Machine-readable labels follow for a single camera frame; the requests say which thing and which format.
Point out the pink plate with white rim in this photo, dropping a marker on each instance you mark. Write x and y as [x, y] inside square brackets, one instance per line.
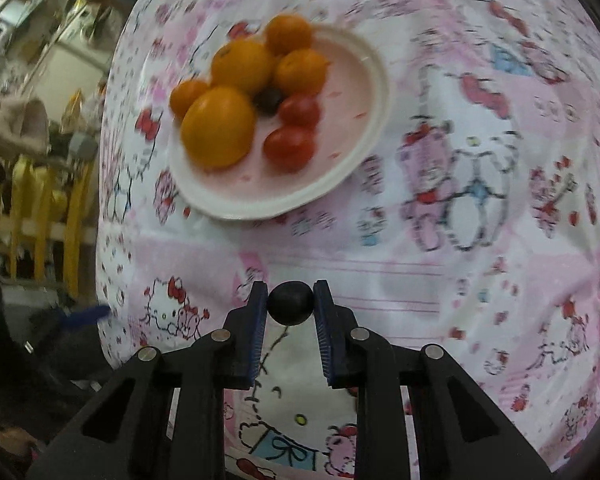
[340, 110]

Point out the red cherry tomato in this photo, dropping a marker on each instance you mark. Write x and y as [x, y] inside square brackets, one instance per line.
[300, 111]
[290, 148]

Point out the yellow rack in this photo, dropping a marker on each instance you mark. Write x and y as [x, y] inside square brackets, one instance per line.
[45, 220]

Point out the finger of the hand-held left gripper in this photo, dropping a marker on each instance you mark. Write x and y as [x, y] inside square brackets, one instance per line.
[87, 316]

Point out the large orange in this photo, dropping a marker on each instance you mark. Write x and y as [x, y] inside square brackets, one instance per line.
[242, 65]
[219, 127]

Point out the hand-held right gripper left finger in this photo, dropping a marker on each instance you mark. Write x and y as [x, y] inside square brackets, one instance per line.
[256, 335]

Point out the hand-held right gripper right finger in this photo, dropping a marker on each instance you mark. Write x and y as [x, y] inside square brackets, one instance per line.
[325, 335]

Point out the small tangerine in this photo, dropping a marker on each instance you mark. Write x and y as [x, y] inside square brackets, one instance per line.
[187, 98]
[301, 72]
[288, 35]

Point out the pink cartoon printed blanket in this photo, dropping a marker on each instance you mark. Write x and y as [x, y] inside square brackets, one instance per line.
[430, 285]

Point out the dark grape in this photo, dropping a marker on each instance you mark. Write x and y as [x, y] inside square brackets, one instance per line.
[269, 100]
[290, 304]

